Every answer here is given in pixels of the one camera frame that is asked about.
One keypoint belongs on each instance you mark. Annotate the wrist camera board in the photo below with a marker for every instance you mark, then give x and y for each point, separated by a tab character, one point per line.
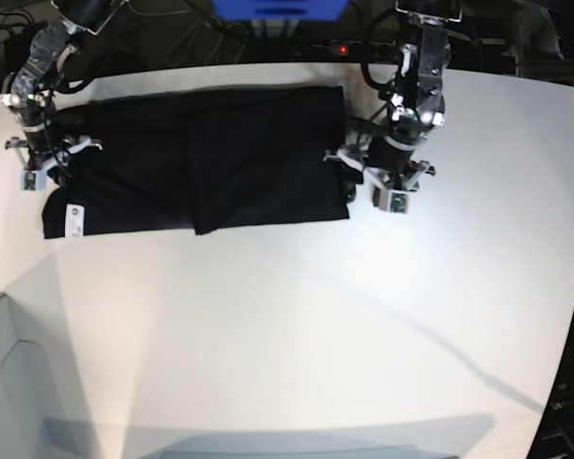
33	180
397	201

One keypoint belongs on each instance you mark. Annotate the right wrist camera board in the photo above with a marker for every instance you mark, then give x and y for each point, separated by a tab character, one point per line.
33	180

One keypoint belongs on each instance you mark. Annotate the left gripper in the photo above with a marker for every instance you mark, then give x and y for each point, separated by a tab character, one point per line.
374	160

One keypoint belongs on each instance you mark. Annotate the white shirt label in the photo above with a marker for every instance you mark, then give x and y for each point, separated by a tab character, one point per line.
74	221

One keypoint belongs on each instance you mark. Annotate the black power strip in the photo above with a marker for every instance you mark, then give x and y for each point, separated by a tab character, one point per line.
348	51

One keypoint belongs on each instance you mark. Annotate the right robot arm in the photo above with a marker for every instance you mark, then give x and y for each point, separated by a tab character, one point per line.
29	93

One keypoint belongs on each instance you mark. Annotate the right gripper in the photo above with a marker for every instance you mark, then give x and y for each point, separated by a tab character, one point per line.
51	154

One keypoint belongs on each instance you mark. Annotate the blue plastic bin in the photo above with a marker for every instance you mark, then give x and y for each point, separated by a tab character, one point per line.
317	10

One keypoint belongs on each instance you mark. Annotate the black T-shirt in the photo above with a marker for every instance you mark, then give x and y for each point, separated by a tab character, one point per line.
202	161

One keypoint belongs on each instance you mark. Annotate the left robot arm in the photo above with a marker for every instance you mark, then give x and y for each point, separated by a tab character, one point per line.
413	100

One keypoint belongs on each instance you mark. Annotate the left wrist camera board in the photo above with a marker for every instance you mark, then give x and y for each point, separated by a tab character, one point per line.
397	201

